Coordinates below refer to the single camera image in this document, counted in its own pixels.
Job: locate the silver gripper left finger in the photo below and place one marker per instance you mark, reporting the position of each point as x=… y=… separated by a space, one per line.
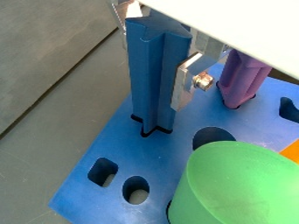
x=124 y=9

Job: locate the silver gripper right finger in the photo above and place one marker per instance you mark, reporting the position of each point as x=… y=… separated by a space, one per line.
x=207 y=52

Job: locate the blue star-shaped peg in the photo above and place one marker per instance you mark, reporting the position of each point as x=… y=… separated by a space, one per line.
x=157 y=46

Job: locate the blue shape-sorting board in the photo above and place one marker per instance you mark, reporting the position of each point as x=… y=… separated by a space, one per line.
x=123 y=182

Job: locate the purple peg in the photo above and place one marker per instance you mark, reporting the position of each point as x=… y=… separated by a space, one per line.
x=241 y=78

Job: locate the orange peg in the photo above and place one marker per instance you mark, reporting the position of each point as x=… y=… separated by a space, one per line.
x=291 y=151

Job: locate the green cylinder peg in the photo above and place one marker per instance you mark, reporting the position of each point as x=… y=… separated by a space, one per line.
x=236 y=183

